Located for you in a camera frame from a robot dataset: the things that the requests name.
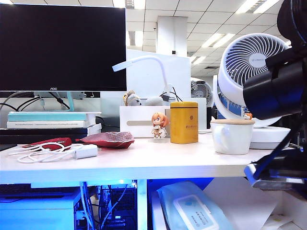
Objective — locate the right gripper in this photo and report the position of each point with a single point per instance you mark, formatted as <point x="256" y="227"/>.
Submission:
<point x="292" y="165"/>

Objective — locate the small white box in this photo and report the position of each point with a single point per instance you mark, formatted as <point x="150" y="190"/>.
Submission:
<point x="94" y="128"/>

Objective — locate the grey round plush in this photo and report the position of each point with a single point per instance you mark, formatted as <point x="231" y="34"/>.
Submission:
<point x="154" y="101"/>

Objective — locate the white desk drawer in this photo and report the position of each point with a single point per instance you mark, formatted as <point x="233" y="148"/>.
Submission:
<point x="154" y="215"/>

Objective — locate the white paper sheet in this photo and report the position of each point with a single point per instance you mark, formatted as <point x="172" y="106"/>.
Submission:
<point x="239" y="203"/>

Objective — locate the orange-haired anime figurine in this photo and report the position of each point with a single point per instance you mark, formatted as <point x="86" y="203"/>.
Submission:
<point x="158" y="121"/>

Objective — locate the white low cabinet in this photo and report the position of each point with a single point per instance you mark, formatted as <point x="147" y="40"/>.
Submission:
<point x="36" y="213"/>

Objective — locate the red patterned pouch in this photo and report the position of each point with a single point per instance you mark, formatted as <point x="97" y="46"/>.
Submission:
<point x="109" y="139"/>

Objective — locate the yellow tea tin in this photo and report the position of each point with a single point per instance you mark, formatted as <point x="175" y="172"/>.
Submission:
<point x="184" y="124"/>

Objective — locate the white round desk fan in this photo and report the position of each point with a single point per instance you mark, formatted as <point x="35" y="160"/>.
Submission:
<point x="235" y="60"/>

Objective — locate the beige plush toy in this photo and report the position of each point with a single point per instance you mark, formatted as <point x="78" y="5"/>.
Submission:
<point x="132" y="99"/>

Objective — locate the white book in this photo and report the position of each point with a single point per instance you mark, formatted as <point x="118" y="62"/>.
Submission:
<point x="48" y="124"/>

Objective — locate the small black wall sensor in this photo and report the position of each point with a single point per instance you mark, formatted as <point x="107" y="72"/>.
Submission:
<point x="173" y="52"/>

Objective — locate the red flat case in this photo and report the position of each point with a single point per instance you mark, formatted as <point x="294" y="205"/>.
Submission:
<point x="55" y="141"/>

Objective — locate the white power adapter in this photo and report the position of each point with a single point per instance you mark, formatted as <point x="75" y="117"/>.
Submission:
<point x="86" y="151"/>

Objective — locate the black under-desk tray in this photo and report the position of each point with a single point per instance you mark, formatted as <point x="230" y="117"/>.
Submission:
<point x="14" y="188"/>

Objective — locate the white partition panel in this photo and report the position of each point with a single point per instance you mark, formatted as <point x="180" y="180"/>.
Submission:
<point x="144" y="81"/>

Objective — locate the white ceramic mug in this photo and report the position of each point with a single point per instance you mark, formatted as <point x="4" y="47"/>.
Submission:
<point x="236" y="143"/>

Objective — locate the white tissue box organizer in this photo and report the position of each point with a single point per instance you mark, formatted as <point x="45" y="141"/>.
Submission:
<point x="135" y="117"/>

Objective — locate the small white background fan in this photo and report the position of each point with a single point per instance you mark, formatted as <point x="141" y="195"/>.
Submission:
<point x="201" y="91"/>

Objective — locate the black computer tower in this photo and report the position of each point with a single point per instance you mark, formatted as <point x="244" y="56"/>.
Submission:
<point x="124" y="206"/>

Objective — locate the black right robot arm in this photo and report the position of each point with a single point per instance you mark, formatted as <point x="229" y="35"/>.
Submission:
<point x="273" y="95"/>

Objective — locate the light blue wet wipes pack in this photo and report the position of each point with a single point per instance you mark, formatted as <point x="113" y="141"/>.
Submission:
<point x="168" y="194"/>

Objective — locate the white flexible desk lamp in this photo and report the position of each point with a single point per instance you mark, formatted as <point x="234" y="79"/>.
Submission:
<point x="157" y="61"/>

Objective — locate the black flat box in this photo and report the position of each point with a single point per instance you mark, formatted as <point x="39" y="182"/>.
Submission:
<point x="43" y="135"/>

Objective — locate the teal monitor stand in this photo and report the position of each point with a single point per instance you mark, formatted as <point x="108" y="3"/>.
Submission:
<point x="70" y="101"/>

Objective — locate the white storage box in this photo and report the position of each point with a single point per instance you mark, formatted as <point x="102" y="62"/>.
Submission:
<point x="202" y="115"/>

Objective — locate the black AOC computer monitor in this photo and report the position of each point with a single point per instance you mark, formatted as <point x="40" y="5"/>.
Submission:
<point x="60" y="48"/>

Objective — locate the wooden lid with fox figure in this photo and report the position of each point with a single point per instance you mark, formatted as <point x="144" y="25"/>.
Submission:
<point x="227" y="121"/>

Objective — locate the teal book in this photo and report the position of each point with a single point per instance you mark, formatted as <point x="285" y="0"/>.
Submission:
<point x="48" y="117"/>

